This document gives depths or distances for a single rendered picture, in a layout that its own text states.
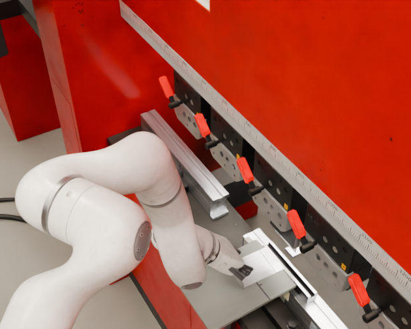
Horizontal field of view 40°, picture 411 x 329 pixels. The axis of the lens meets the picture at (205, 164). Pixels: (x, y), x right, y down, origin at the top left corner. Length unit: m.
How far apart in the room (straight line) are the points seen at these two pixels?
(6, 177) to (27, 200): 2.49
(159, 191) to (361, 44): 0.42
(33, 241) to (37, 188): 2.14
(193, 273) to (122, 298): 1.54
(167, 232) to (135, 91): 1.01
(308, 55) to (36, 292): 0.62
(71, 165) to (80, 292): 0.20
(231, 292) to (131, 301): 1.24
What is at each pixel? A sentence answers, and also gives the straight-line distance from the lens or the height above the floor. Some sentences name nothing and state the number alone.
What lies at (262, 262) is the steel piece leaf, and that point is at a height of 1.00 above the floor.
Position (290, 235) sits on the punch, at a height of 1.14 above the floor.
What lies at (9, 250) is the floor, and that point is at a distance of 3.01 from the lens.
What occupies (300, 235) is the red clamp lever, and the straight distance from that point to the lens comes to 1.26.
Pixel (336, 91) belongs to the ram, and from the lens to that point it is 1.04.
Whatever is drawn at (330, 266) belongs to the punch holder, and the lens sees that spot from 1.28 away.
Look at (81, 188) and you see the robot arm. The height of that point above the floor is 1.65.
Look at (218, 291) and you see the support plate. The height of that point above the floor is 1.00.
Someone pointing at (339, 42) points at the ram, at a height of 1.74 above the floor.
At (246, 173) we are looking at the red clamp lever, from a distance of 1.36.
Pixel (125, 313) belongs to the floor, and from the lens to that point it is 2.66.
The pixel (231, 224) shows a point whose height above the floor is 0.88.
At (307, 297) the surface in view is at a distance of 1.52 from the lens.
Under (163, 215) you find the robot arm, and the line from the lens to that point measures 1.07.
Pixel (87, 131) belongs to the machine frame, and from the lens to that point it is 2.08.
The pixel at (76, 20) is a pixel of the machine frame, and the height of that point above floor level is 1.37.
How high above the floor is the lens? 2.25
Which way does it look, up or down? 44 degrees down
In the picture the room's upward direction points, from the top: straight up
